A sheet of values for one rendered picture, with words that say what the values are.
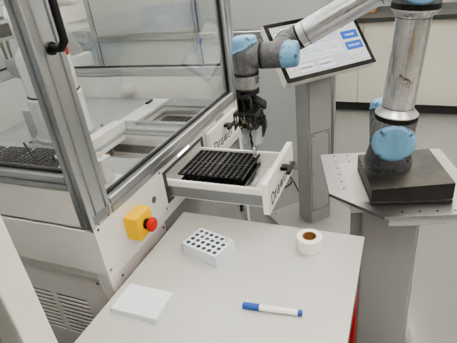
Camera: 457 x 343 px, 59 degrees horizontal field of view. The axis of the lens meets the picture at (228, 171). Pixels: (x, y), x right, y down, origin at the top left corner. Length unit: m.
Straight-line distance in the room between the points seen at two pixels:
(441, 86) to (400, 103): 2.97
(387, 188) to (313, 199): 1.12
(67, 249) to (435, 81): 3.57
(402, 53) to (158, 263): 0.85
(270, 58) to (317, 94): 1.01
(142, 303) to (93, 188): 0.30
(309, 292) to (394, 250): 0.58
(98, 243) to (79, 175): 0.19
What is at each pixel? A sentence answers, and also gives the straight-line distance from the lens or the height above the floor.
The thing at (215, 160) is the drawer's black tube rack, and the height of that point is 0.90.
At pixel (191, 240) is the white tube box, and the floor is 0.80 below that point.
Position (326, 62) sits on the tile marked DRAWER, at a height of 1.01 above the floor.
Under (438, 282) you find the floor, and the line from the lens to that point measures 2.26.
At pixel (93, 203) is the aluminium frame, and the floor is 1.01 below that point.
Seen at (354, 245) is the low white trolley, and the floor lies 0.76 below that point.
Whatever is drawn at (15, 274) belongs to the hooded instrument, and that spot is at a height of 1.17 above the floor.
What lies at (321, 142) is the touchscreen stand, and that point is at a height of 0.55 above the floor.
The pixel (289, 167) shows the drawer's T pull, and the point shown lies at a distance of 1.23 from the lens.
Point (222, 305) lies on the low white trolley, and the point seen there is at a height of 0.76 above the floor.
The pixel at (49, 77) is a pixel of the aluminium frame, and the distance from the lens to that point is 0.91.
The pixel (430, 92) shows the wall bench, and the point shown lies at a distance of 4.16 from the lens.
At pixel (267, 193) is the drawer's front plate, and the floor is 0.90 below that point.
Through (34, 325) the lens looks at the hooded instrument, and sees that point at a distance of 0.63.
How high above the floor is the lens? 1.48
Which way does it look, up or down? 28 degrees down
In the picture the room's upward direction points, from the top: 7 degrees counter-clockwise
